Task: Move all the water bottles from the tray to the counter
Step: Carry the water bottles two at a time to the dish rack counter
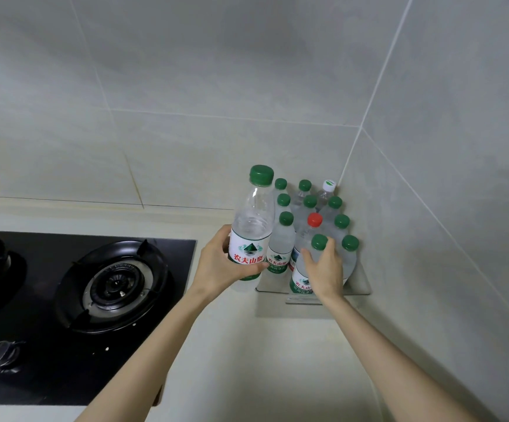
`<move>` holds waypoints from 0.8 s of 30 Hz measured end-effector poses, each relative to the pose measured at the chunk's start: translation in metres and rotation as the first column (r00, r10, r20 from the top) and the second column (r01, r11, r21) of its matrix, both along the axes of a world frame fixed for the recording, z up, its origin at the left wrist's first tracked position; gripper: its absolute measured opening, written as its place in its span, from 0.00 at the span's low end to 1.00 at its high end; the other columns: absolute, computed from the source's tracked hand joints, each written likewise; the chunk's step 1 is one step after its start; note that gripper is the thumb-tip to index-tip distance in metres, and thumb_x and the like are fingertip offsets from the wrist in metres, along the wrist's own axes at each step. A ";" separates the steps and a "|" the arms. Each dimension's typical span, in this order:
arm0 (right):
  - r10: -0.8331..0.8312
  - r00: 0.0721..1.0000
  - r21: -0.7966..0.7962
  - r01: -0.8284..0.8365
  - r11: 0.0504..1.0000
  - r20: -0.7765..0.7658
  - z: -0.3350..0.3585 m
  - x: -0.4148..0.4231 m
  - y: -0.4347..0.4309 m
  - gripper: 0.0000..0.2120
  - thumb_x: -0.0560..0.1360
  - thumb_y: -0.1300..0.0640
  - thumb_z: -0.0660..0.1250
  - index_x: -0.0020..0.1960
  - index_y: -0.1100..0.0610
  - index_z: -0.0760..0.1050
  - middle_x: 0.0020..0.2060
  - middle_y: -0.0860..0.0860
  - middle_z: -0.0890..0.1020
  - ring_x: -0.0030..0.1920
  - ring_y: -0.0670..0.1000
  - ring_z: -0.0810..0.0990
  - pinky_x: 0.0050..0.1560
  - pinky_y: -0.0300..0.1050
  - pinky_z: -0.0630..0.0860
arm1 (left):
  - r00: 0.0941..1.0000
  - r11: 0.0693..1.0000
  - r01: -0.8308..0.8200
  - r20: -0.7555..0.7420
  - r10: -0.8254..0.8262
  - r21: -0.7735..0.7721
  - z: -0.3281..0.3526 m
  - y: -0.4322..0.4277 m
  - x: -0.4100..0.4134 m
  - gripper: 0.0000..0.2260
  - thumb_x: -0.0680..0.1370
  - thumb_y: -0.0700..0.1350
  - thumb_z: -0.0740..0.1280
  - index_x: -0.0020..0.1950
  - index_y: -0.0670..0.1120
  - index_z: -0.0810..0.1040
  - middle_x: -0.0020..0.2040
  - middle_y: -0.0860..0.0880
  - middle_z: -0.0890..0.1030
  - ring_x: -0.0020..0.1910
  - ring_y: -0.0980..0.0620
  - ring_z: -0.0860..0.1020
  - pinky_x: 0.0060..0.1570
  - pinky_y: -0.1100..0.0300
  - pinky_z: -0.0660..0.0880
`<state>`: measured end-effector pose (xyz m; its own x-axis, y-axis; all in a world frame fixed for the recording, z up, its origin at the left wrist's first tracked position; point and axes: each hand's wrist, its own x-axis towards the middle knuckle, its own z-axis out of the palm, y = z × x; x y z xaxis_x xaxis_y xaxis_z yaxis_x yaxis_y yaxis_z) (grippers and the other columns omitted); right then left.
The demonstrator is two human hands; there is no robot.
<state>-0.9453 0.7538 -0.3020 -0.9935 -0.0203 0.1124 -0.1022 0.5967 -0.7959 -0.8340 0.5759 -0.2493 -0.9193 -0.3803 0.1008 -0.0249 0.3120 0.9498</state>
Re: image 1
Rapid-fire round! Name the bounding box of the clear green-capped water bottle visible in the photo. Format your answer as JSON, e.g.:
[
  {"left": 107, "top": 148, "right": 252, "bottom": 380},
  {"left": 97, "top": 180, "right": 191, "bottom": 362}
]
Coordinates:
[
  {"left": 289, "top": 234, "right": 339, "bottom": 300},
  {"left": 227, "top": 164, "right": 276, "bottom": 293}
]

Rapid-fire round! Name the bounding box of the person's left hand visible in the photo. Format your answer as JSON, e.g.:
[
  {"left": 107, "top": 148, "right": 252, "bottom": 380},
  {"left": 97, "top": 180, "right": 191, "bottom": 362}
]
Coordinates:
[{"left": 189, "top": 223, "right": 271, "bottom": 304}]

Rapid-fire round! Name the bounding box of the person's left forearm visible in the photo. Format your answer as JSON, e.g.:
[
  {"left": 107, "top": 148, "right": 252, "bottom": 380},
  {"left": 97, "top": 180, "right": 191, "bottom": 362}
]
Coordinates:
[{"left": 74, "top": 285, "right": 224, "bottom": 422}]

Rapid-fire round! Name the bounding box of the person's right hand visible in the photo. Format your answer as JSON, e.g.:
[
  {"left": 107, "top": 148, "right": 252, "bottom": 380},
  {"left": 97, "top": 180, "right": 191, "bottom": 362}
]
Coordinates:
[{"left": 299, "top": 237, "right": 346, "bottom": 305}]

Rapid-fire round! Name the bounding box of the clear plastic tray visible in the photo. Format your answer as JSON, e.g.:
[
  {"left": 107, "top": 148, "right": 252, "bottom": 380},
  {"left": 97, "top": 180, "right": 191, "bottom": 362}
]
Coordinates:
[{"left": 254, "top": 184, "right": 372, "bottom": 319}]

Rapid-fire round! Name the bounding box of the person's right forearm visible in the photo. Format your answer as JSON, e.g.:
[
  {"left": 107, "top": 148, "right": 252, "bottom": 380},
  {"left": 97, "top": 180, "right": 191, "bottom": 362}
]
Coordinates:
[{"left": 322, "top": 292, "right": 479, "bottom": 422}]

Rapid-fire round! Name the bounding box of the silver stove knob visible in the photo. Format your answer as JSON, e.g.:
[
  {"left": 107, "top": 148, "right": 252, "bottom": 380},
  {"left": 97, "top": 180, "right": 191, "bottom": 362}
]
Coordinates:
[{"left": 0, "top": 340, "right": 23, "bottom": 374}]

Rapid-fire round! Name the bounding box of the cluster of green-capped water bottles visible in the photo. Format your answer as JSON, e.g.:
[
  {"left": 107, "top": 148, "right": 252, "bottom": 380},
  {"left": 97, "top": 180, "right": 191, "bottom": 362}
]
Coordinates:
[{"left": 265, "top": 178, "right": 362, "bottom": 286}]

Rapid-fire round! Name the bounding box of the clear white-capped water bottle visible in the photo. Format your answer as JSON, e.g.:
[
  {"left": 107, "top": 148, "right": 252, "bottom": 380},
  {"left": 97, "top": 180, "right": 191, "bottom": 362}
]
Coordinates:
[{"left": 318, "top": 179, "right": 339, "bottom": 207}]

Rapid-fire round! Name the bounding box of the black glass gas stove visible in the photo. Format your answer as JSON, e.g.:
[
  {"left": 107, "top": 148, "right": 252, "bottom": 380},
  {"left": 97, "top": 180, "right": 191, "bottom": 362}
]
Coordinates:
[{"left": 0, "top": 229, "right": 198, "bottom": 408}]

